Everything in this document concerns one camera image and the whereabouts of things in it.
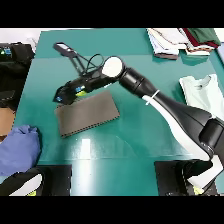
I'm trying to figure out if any white garment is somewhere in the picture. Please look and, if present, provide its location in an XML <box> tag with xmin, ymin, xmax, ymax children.
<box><xmin>146</xmin><ymin>28</ymin><xmax>188</xmax><ymax>61</ymax></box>

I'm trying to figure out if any brown garment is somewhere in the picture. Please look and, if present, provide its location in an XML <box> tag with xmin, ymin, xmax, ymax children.
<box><xmin>53</xmin><ymin>89</ymin><xmax>121</xmax><ymax>139</ymax></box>

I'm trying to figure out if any white T-shirt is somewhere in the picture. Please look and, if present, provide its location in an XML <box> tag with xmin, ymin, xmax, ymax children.
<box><xmin>178</xmin><ymin>73</ymin><xmax>224</xmax><ymax>122</ymax></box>

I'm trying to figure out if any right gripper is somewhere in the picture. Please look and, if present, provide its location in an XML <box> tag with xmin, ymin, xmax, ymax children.
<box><xmin>52</xmin><ymin>73</ymin><xmax>103</xmax><ymax>106</ymax></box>

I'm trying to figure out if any blue garment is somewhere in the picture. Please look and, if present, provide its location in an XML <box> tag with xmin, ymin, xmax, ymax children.
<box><xmin>0</xmin><ymin>124</ymin><xmax>42</xmax><ymax>177</ymax></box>

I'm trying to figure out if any black cable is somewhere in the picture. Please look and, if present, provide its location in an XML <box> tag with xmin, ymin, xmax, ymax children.
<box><xmin>83</xmin><ymin>53</ymin><xmax>105</xmax><ymax>75</ymax></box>

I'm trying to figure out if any brown cardboard box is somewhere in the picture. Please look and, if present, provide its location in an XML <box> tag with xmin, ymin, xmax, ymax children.
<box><xmin>0</xmin><ymin>107</ymin><xmax>16</xmax><ymax>138</ymax></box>

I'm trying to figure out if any dark red garment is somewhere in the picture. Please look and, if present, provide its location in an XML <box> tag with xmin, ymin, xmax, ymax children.
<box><xmin>182</xmin><ymin>28</ymin><xmax>220</xmax><ymax>52</ymax></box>

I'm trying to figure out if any dark green garment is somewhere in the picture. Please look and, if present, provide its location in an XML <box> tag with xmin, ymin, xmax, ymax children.
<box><xmin>188</xmin><ymin>28</ymin><xmax>222</xmax><ymax>47</ymax></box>

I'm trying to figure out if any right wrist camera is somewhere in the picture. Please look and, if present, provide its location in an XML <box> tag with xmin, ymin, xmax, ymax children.
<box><xmin>52</xmin><ymin>41</ymin><xmax>85</xmax><ymax>76</ymax></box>

